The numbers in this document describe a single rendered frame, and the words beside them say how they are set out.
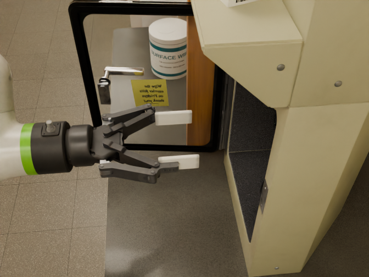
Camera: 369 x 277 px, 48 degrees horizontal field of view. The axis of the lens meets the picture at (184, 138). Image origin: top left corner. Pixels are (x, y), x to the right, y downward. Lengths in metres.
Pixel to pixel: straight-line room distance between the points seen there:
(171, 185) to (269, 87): 0.58
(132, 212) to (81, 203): 1.24
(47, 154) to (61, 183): 1.60
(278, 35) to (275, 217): 0.36
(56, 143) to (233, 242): 0.45
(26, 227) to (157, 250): 1.35
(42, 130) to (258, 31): 0.42
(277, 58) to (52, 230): 1.80
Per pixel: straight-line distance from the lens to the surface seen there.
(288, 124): 0.57
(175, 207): 1.00
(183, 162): 0.72
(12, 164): 0.76
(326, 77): 0.54
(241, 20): 0.51
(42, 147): 0.74
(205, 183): 1.05
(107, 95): 0.93
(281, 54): 0.49
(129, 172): 0.70
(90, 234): 2.11
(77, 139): 0.73
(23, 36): 3.55
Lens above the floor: 1.76
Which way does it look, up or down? 46 degrees down
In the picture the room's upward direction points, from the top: straight up
